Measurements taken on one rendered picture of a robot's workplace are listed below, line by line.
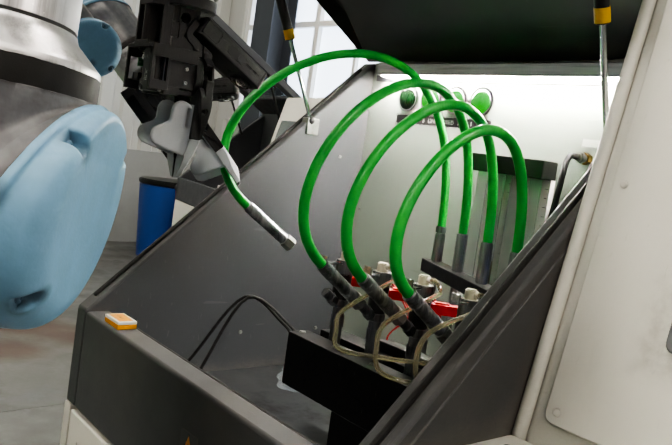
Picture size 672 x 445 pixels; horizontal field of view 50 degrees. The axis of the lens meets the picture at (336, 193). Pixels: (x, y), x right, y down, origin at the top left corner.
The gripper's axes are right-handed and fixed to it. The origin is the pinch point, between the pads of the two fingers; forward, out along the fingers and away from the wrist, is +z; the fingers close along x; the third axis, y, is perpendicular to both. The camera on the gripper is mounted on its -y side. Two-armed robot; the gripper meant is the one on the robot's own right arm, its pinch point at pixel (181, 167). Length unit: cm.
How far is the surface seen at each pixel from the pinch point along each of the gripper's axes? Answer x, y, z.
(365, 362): 10.6, -25.5, 23.1
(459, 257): 8.5, -44.4, 8.7
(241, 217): -31.2, -29.9, 9.5
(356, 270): 16.5, -16.1, 9.2
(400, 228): 24.4, -14.4, 2.8
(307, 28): -517, -393, -127
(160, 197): -550, -274, 58
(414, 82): 8.6, -29.1, -15.6
